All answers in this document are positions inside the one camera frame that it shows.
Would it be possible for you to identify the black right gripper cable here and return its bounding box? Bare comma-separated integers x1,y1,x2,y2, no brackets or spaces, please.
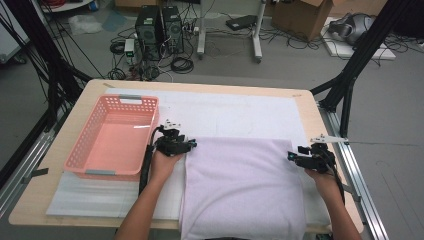
321,149,346,206

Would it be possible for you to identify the tangled black floor cable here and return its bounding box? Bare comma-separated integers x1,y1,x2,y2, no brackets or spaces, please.
259,26,334,51

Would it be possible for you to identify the aluminium rail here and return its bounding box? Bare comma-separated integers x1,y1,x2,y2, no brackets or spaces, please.
0,128,56,218
318,103,389,240

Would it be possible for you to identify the brown cardboard box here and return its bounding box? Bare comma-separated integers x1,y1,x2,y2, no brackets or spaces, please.
114,0,158,9
270,0,334,42

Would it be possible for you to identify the blue-green sheet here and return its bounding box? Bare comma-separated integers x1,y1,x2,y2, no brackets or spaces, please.
101,11,128,33

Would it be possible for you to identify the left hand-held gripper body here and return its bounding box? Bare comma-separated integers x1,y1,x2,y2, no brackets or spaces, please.
154,119,192,158

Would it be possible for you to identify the clear plastic bag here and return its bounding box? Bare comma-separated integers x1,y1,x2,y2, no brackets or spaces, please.
68,13,103,35

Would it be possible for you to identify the white round table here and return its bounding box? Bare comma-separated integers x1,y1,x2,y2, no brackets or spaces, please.
39,0,96,14

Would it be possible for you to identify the person's right hand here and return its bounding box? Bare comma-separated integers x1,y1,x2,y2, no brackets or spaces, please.
304,166,339,198

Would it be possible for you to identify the person's left hand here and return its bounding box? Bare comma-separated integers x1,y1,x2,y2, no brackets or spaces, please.
149,151,184,185

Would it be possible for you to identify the black computer tower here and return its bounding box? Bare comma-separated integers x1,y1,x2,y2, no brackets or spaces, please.
134,5,164,62
161,5,185,54

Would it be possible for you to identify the white power adapter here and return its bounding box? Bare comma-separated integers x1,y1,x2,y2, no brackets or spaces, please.
123,38,136,65

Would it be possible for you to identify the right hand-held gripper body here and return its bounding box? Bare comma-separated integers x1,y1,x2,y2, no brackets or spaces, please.
294,133,349,174

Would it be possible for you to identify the lilac printed towel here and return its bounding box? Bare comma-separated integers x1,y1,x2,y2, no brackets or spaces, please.
178,136,308,240

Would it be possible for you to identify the black metal frame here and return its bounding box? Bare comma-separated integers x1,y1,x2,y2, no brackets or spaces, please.
309,0,424,146
0,0,94,189

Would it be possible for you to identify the grey plastic device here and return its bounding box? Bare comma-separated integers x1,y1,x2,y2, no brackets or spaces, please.
328,12,376,46

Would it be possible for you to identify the white grid mat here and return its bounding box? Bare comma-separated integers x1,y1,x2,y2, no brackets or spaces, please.
45,87,331,225

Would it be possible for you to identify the white foam board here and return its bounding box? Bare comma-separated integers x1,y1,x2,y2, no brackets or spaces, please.
320,16,397,61

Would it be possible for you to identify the black flat box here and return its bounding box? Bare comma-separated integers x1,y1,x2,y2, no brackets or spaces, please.
225,14,259,32

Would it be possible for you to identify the white cabinet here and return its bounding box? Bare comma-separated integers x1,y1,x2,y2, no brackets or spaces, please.
0,6,31,64

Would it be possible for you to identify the pink plastic basket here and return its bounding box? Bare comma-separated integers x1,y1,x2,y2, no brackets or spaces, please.
63,94,160,183

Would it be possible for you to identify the coiled black cable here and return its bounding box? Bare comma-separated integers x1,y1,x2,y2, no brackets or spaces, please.
108,67,127,81
170,56,195,75
109,40,126,56

